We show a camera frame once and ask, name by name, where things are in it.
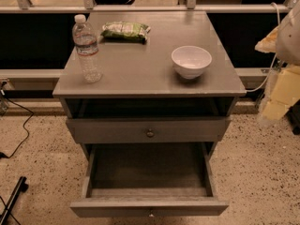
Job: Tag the metal railing frame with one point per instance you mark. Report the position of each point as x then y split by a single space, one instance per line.
150 7

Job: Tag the black stand leg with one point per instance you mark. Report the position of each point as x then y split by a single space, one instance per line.
20 187

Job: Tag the white bowl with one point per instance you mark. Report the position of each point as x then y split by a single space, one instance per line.
190 62

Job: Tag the clear plastic water bottle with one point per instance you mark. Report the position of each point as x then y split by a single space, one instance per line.
86 44

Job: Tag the grey drawer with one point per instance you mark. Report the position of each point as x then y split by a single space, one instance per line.
148 180
148 130

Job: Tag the grey wooden drawer cabinet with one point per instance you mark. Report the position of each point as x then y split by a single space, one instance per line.
139 81

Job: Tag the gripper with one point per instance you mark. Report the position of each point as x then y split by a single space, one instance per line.
290 37

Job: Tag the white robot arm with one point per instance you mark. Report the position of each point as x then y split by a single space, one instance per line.
292 19

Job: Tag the grey top drawer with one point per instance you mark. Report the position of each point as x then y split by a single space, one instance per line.
148 130

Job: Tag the green snack bag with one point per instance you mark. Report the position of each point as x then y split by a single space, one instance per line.
129 31

